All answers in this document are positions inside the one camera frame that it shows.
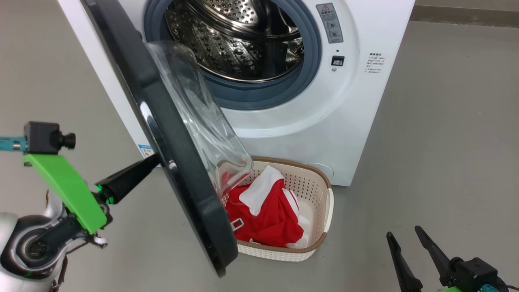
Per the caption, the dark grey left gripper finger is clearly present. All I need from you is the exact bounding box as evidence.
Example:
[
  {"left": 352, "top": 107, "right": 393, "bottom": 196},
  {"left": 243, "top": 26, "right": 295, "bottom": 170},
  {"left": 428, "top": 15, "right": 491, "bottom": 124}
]
[{"left": 95, "top": 153, "right": 162, "bottom": 205}]

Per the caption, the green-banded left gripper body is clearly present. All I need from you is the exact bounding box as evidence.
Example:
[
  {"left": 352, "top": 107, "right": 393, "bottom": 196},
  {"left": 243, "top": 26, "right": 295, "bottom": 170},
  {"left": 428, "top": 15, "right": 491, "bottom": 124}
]
[{"left": 23, "top": 153, "right": 114, "bottom": 235}]

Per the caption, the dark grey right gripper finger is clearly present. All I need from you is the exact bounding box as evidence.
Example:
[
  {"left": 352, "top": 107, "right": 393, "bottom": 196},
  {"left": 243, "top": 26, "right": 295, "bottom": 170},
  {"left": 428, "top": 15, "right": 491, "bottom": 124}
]
[
  {"left": 386, "top": 231, "right": 423, "bottom": 292},
  {"left": 414, "top": 225, "right": 453, "bottom": 287}
]

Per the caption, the black round washing machine door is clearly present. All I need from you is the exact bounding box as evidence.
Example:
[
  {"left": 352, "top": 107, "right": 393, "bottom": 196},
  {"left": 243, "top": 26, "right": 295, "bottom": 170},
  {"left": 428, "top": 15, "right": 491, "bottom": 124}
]
[{"left": 81, "top": 0, "right": 254, "bottom": 278}]

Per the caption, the red garment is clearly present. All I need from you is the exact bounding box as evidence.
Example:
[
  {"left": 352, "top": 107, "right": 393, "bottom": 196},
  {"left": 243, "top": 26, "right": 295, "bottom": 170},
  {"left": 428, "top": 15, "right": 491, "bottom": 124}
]
[
  {"left": 225, "top": 185, "right": 252, "bottom": 242},
  {"left": 239, "top": 178, "right": 305, "bottom": 248}
]

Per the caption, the white grey garment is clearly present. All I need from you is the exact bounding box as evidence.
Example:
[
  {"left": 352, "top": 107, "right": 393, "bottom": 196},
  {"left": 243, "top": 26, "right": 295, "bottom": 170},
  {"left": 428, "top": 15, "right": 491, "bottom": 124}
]
[{"left": 239, "top": 165, "right": 313, "bottom": 249}]

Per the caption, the cream perforated laundry basket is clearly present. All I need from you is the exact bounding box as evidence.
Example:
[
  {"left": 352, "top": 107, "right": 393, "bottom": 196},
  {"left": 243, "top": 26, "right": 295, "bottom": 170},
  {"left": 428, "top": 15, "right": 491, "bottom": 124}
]
[{"left": 221, "top": 156, "right": 335, "bottom": 262}]

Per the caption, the white front-load washing machine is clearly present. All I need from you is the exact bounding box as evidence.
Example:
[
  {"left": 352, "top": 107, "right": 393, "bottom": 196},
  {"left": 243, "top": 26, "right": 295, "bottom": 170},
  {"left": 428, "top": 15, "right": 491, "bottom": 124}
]
[{"left": 57, "top": 0, "right": 416, "bottom": 187}]

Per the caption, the grey warning sticker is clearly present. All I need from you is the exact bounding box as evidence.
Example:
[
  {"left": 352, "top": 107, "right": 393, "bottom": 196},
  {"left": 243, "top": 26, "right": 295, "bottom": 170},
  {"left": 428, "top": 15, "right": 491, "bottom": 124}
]
[{"left": 316, "top": 3, "right": 344, "bottom": 44}]

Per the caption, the teal-plug right camera cable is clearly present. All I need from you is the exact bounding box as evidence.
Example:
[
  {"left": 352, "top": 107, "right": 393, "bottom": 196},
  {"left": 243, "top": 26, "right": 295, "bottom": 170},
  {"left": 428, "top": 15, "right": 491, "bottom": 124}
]
[{"left": 482, "top": 283, "right": 519, "bottom": 292}]

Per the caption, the teal-plug camera cable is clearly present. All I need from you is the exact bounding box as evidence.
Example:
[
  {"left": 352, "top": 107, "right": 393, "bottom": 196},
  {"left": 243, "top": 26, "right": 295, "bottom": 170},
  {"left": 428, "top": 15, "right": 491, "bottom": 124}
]
[
  {"left": 482, "top": 283, "right": 519, "bottom": 292},
  {"left": 0, "top": 137, "right": 27, "bottom": 151}
]

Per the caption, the teal-plug left camera cable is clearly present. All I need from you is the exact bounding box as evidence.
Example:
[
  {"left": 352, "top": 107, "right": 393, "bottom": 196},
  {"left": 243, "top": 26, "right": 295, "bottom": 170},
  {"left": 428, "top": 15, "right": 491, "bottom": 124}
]
[{"left": 0, "top": 137, "right": 27, "bottom": 151}]

